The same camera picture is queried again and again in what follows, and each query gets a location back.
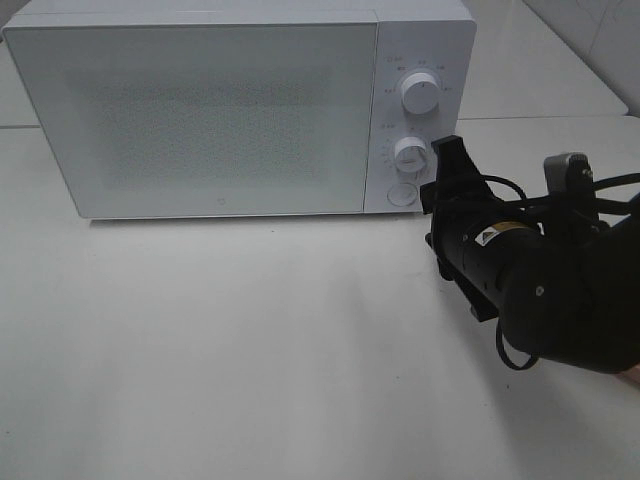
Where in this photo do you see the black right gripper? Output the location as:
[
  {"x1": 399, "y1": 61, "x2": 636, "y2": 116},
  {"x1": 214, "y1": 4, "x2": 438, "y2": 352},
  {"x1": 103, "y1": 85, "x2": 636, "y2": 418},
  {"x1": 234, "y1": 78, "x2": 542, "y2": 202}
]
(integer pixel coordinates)
[{"x1": 419, "y1": 135, "x2": 498, "y2": 320}]

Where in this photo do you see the round white door button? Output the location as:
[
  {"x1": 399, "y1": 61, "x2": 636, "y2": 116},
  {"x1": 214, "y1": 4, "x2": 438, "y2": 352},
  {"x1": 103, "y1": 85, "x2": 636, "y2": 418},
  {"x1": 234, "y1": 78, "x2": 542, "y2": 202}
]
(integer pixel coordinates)
[{"x1": 387, "y1": 183, "x2": 418, "y2": 207}]

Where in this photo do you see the pink plate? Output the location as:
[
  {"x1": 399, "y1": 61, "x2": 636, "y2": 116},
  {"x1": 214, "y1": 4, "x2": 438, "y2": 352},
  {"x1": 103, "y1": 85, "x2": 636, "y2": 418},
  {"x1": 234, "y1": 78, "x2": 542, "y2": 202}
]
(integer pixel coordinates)
[{"x1": 618, "y1": 365, "x2": 640, "y2": 386}]

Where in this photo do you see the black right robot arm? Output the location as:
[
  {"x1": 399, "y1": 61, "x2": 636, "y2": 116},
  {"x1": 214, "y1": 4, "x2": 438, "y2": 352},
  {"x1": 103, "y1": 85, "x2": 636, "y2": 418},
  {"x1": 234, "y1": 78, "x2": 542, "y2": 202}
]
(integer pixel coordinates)
[{"x1": 420, "y1": 135, "x2": 639, "y2": 374}]

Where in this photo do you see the white lower microwave knob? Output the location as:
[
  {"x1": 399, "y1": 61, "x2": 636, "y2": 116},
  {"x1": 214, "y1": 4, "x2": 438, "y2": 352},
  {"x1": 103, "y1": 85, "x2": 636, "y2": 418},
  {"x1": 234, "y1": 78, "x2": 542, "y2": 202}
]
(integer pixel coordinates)
[{"x1": 393, "y1": 137, "x2": 427, "y2": 174}]

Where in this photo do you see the white microwave knob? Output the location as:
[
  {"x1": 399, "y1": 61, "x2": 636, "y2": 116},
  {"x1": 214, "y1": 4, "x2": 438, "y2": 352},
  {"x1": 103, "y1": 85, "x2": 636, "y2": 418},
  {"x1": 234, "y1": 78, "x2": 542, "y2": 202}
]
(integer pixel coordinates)
[
  {"x1": 400, "y1": 71, "x2": 441, "y2": 115},
  {"x1": 393, "y1": 137, "x2": 427, "y2": 174}
]

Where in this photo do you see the white upper microwave knob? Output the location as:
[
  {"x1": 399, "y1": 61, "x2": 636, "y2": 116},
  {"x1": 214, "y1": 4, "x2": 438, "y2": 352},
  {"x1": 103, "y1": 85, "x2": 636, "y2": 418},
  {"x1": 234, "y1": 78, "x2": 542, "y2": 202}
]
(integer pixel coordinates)
[{"x1": 400, "y1": 71, "x2": 441, "y2": 115}]

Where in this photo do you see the white microwave oven body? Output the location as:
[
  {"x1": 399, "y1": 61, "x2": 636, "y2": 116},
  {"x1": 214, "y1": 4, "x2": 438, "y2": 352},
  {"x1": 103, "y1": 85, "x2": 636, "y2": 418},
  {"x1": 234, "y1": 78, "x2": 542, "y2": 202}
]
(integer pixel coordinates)
[{"x1": 2, "y1": 1, "x2": 477, "y2": 220}]

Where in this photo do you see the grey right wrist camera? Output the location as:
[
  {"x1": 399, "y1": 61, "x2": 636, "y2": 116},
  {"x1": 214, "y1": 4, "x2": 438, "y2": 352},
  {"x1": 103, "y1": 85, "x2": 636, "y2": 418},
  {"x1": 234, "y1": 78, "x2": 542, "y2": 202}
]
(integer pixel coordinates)
[{"x1": 543, "y1": 152, "x2": 595, "y2": 200}]

